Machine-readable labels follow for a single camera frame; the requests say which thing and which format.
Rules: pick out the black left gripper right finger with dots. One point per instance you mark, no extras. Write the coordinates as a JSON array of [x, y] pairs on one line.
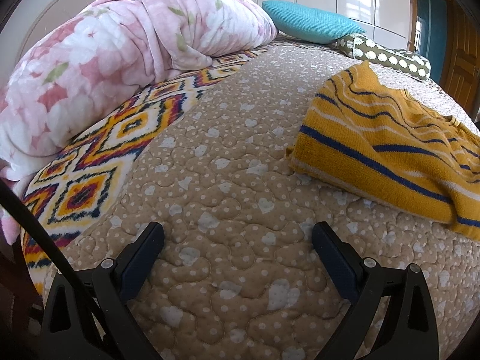
[[409, 328]]

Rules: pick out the brown wooden door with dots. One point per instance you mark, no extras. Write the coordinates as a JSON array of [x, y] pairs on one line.
[[460, 73]]

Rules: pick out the green white dotted bolster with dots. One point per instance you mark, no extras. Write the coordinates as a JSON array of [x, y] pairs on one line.
[[359, 47]]

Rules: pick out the beige quilted bedspread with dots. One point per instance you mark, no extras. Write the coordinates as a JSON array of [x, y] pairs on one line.
[[238, 278]]

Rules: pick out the pink floral duvet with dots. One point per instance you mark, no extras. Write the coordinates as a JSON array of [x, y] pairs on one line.
[[80, 72]]

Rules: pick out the yellow blue striped sweater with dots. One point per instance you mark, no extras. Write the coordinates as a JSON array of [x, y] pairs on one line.
[[382, 144]]

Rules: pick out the colourful geometric patterned blanket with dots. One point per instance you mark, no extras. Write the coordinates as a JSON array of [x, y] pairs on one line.
[[71, 194]]

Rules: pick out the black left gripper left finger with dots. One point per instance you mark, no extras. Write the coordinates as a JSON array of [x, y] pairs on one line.
[[93, 321]]

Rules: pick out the turquoise cushion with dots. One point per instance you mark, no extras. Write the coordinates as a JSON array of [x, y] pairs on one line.
[[309, 24]]

